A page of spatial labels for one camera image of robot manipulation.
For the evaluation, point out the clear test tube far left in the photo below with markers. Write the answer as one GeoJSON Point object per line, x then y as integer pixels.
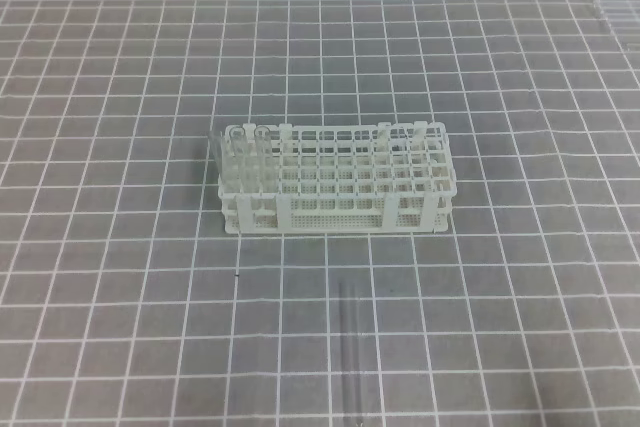
{"type": "Point", "coordinates": [218, 150]}

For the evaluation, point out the clear glass test tube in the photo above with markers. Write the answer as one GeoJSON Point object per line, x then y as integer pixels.
{"type": "Point", "coordinates": [350, 348]}

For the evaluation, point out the white plastic test tube rack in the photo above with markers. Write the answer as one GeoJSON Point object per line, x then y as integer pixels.
{"type": "Point", "coordinates": [383, 178]}

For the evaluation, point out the grey grid tablecloth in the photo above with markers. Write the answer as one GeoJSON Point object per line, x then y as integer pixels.
{"type": "Point", "coordinates": [125, 303]}

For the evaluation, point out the clear acrylic object corner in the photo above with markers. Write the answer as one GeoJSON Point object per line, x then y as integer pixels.
{"type": "Point", "coordinates": [622, 18]}

